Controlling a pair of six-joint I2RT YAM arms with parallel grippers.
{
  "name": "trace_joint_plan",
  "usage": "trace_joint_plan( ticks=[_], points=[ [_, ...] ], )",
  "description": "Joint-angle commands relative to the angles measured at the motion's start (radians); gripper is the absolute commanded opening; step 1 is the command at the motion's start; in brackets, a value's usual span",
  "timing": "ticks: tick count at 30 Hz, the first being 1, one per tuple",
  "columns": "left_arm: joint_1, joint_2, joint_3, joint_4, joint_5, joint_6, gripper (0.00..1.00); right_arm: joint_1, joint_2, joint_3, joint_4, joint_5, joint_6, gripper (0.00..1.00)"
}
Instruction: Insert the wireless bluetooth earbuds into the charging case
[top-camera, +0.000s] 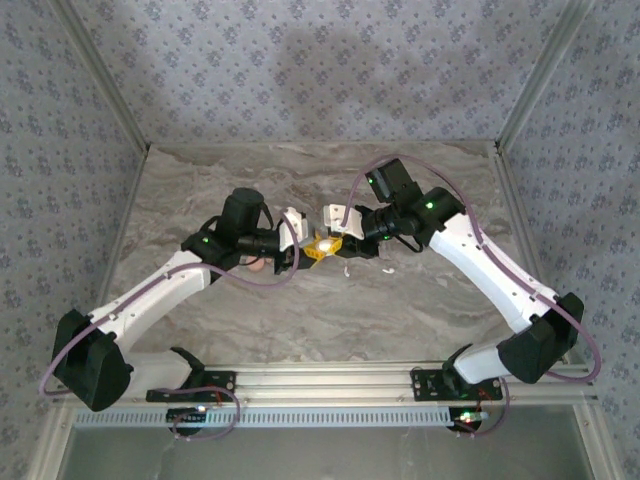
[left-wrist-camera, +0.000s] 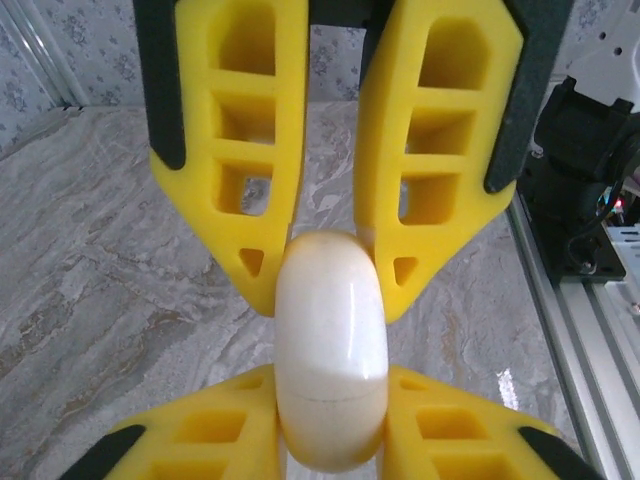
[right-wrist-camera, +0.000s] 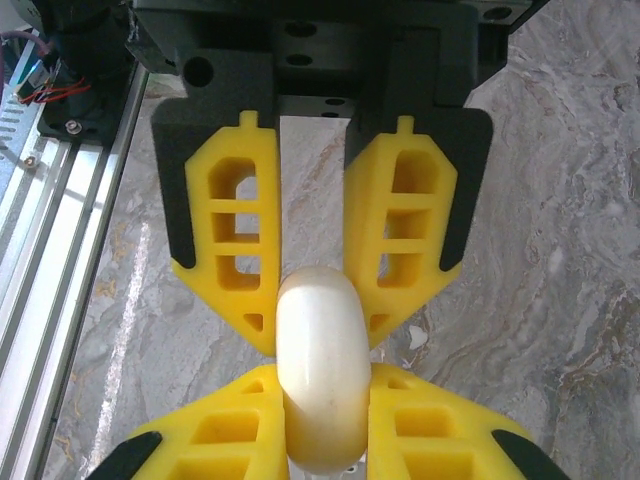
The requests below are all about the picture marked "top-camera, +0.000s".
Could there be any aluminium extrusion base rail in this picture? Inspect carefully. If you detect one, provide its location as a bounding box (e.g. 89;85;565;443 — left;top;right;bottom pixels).
119;362;599;405

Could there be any grey slotted cable duct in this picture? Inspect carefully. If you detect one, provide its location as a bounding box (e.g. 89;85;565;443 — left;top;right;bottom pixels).
74;404;454;430

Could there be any aluminium frame post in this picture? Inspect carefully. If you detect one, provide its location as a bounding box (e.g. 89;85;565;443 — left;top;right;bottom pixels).
49;0;152;154
494;0;599;154

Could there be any black controller board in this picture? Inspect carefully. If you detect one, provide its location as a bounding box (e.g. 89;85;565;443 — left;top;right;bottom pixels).
166;405;210;435
447;405;490;434

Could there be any aluminium frame leg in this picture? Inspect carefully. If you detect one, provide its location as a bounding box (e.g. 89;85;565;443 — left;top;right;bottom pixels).
574;404;626;480
24;404;76;480

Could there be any grey metal panel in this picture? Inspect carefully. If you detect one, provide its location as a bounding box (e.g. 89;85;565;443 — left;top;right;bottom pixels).
64;427;594;480

